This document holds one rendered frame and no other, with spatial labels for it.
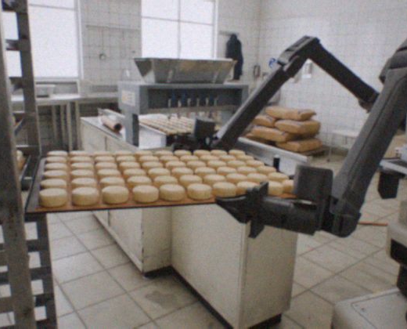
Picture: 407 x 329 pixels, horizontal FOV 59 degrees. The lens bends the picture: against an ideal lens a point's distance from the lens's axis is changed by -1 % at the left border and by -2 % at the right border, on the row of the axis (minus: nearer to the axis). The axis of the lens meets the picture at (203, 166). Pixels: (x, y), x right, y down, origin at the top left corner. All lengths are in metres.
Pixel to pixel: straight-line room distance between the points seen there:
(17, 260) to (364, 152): 0.65
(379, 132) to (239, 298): 1.18
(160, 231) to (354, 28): 4.57
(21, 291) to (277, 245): 1.28
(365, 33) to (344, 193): 5.23
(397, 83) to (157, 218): 1.62
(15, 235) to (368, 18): 5.61
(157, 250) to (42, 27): 3.72
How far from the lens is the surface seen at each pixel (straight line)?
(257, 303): 1.86
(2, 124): 0.61
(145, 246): 2.22
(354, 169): 0.76
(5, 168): 0.63
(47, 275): 1.21
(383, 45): 5.76
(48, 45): 5.31
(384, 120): 0.80
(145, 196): 0.71
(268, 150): 1.86
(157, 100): 2.10
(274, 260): 1.80
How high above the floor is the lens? 1.28
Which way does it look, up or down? 15 degrees down
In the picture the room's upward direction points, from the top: 2 degrees clockwise
